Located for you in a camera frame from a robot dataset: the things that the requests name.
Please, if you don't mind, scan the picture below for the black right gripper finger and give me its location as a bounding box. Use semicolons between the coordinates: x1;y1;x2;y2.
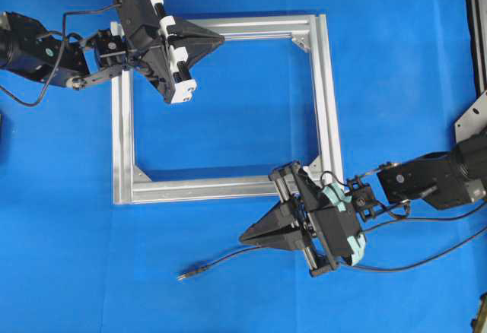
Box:
243;200;300;235
240;228;307;251

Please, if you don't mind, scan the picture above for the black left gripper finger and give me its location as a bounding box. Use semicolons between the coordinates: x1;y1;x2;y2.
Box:
175;39;224;68
174;18;224;43

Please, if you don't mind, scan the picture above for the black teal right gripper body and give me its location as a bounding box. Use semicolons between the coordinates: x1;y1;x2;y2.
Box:
269;161;366;277

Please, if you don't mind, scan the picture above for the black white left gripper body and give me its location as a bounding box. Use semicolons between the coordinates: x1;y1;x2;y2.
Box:
113;0;197;104

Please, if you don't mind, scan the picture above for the black wire with plug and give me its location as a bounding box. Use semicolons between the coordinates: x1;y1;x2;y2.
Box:
176;200;487;282

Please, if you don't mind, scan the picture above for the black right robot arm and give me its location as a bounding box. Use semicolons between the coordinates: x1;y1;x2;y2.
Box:
239;130;486;276

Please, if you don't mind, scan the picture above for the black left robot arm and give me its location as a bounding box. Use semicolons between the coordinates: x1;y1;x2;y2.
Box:
1;0;225;104

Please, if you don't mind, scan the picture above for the black metal stand right edge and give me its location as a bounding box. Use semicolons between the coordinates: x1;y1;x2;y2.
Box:
454;0;486;142

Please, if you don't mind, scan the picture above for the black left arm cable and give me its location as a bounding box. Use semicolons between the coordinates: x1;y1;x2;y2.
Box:
0;2;125;108

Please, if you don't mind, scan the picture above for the square aluminium extrusion frame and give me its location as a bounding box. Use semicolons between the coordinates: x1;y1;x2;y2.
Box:
110;14;345;206

